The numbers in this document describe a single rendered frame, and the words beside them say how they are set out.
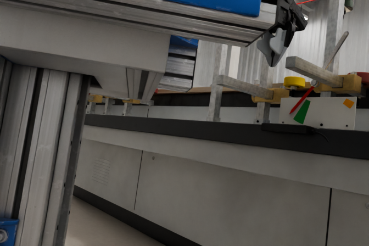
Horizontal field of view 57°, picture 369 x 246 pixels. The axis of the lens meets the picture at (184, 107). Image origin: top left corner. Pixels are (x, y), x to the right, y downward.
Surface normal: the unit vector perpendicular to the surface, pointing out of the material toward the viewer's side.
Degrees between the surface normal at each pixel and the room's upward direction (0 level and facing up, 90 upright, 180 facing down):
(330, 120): 90
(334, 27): 90
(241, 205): 90
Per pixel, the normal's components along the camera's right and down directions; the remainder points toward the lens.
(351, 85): -0.76, -0.16
